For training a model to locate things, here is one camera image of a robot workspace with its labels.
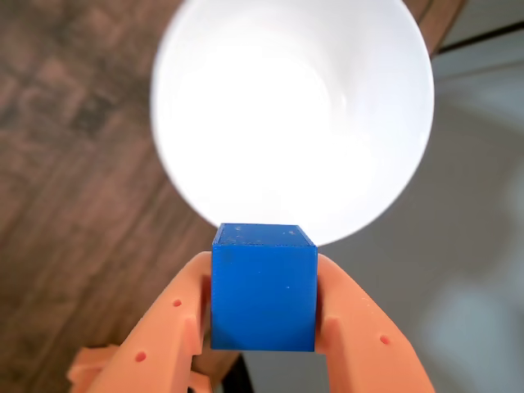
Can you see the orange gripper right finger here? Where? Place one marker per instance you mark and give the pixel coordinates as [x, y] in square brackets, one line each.
[360, 335]

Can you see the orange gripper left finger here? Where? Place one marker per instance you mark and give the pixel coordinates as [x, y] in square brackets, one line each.
[163, 323]

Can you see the blue cube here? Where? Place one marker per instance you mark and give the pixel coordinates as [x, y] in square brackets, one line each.
[264, 294]

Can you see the white bowl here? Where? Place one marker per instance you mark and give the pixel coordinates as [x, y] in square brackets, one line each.
[286, 114]

